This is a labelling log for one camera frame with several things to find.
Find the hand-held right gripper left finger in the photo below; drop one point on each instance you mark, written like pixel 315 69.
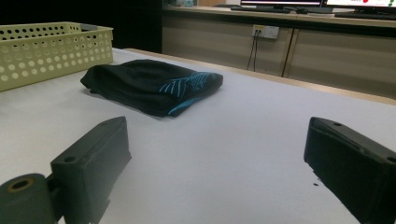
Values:
pixel 90 168

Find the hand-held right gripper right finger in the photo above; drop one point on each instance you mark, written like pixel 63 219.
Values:
pixel 358 168

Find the black shorts with blue print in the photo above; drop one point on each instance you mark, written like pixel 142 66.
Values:
pixel 137 84

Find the pale yellow perforated plastic basket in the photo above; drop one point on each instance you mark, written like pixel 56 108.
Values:
pixel 46 59

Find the wooden panelled desk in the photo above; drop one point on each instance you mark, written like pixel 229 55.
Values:
pixel 342 59

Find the white table cover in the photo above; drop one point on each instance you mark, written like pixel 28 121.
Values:
pixel 218 140

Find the black keyboard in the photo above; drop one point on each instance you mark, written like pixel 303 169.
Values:
pixel 367 15
pixel 261 9

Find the computer monitor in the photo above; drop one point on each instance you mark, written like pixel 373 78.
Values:
pixel 280 2
pixel 358 3

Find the black computer mouse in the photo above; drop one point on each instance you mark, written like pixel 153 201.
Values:
pixel 302 11

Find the white wall socket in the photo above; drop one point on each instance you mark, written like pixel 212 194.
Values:
pixel 266 31

